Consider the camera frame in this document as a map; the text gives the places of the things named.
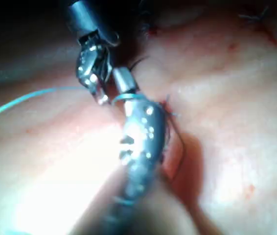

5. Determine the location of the left arm needle driver jaw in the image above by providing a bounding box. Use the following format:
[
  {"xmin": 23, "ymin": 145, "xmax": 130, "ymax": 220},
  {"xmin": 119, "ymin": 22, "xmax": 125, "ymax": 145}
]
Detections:
[
  {"xmin": 89, "ymin": 85, "xmax": 100, "ymax": 102},
  {"xmin": 96, "ymin": 84, "xmax": 110, "ymax": 106}
]

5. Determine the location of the left arm needle driver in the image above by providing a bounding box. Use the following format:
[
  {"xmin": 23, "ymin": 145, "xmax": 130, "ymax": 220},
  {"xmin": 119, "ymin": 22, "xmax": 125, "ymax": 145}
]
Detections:
[{"xmin": 75, "ymin": 29, "xmax": 120, "ymax": 95}]

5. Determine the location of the right arm needle driver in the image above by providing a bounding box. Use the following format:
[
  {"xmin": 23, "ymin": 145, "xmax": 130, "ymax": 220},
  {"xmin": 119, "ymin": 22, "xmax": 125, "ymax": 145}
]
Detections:
[{"xmin": 119, "ymin": 96, "xmax": 167, "ymax": 167}]

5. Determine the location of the right arm needle driver jaw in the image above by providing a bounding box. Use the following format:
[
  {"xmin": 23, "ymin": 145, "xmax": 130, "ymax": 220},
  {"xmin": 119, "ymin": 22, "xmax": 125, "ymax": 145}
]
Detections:
[{"xmin": 112, "ymin": 68, "xmax": 139, "ymax": 101}]

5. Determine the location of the blue thread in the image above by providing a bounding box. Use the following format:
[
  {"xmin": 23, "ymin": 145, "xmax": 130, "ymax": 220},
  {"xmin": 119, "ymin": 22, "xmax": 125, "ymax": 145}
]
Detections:
[{"xmin": 0, "ymin": 87, "xmax": 143, "ymax": 124}]

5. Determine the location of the blue stitching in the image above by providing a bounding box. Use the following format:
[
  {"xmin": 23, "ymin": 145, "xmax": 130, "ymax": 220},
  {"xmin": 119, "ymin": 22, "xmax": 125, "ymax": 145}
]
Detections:
[
  {"xmin": 238, "ymin": 6, "xmax": 270, "ymax": 26},
  {"xmin": 164, "ymin": 94, "xmax": 182, "ymax": 121}
]

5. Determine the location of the tissue pad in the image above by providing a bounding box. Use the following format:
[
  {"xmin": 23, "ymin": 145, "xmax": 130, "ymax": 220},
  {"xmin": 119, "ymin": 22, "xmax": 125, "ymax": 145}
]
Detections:
[{"xmin": 0, "ymin": 0, "xmax": 277, "ymax": 235}]

